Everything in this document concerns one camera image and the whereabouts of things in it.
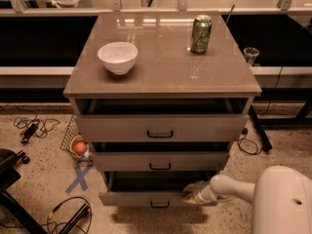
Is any black table leg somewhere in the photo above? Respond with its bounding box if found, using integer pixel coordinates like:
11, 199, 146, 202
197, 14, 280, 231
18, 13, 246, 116
249, 105, 272, 152

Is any black cable coil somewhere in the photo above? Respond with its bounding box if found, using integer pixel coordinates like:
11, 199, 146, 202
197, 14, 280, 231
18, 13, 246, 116
237, 128, 263, 156

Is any black cable loop on floor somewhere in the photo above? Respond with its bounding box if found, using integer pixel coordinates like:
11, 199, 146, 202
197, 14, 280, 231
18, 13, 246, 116
46, 196, 93, 234

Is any grey drawer cabinet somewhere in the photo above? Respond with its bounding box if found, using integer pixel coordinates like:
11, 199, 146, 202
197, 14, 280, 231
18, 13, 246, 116
62, 11, 263, 198

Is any clear glass cup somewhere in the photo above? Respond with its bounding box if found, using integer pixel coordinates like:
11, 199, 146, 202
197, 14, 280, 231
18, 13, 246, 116
243, 47, 259, 66

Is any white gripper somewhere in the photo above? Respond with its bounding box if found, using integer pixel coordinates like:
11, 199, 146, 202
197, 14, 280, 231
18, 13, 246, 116
182, 180, 214, 205

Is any black power adapter with cable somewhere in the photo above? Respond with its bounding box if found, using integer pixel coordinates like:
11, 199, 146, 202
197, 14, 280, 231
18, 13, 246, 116
14, 109, 60, 145

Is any blue tape cross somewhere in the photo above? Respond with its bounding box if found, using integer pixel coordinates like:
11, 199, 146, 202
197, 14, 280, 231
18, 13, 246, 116
65, 164, 93, 194

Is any grey drawer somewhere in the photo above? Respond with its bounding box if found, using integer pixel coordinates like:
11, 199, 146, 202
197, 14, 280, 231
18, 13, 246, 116
99, 171, 215, 209
71, 97, 250, 142
93, 142, 228, 172

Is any white ceramic bowl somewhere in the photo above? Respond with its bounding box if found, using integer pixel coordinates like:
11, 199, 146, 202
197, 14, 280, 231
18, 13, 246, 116
97, 42, 138, 75

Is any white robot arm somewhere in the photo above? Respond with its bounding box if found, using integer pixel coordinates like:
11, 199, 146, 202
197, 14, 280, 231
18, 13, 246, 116
182, 166, 312, 234

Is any black office chair base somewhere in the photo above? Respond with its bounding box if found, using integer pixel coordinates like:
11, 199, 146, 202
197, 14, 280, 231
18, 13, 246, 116
0, 148, 50, 234

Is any orange ball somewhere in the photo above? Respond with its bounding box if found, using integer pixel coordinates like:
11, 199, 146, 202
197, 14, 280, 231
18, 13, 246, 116
74, 141, 86, 155

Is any wire basket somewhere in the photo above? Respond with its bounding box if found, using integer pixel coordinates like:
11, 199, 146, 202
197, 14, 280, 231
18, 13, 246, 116
60, 116, 92, 162

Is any green soda can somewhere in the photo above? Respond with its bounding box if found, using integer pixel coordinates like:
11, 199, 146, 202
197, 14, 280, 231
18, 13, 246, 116
191, 15, 213, 54

